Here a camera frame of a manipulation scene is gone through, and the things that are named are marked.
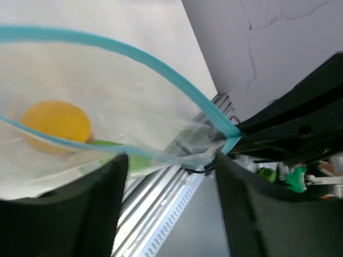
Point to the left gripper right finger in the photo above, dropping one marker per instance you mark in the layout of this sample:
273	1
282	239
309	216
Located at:
264	219

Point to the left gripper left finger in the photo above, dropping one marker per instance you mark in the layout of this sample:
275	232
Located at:
77	219

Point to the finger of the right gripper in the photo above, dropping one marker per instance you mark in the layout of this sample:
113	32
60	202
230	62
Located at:
300	140
320	88

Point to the green toy vegetable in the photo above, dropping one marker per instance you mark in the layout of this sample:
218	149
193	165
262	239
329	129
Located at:
138	165

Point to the yellow toy fruit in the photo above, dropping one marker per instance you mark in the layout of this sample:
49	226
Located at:
58	119

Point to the clear zip top bag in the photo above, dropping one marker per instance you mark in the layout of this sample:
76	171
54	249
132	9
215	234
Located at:
129	96

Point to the green cloth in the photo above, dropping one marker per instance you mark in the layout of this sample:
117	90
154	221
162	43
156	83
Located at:
296	180

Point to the green toy bell pepper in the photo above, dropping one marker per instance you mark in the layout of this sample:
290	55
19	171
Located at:
268	174

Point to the aluminium rail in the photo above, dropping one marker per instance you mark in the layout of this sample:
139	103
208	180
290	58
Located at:
142	203

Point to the white slotted cable duct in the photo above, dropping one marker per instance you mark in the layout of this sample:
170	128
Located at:
172	210

